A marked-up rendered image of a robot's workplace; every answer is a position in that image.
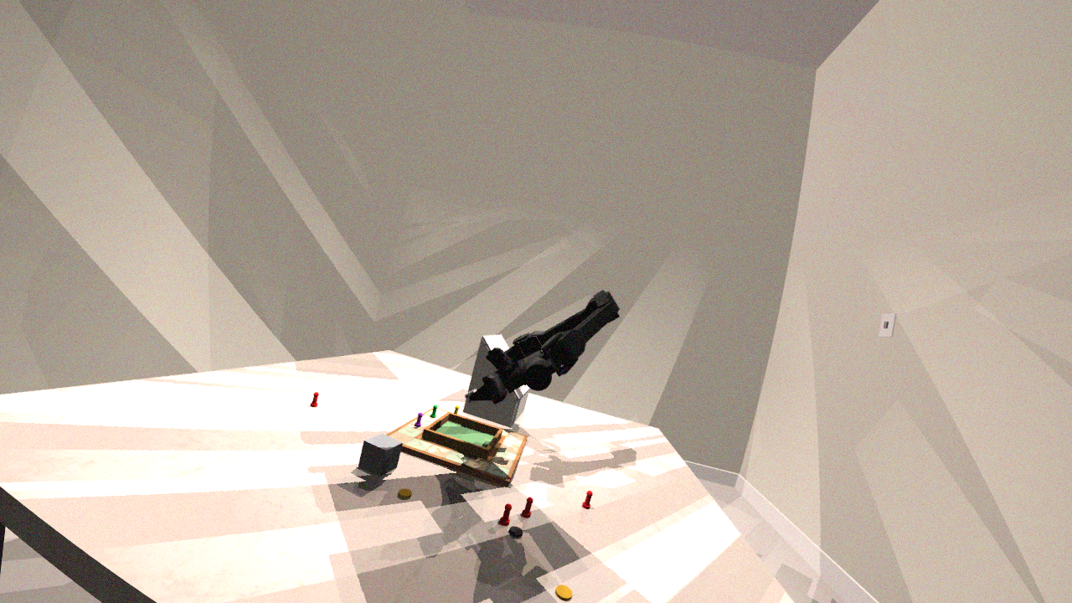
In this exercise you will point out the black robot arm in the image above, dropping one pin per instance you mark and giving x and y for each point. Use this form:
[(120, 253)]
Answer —
[(544, 352)]

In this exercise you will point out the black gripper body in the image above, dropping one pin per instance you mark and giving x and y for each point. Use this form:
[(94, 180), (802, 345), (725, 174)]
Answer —
[(512, 379)]

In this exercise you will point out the orange square board track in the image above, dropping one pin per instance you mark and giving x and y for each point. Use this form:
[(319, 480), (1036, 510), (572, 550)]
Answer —
[(462, 468)]

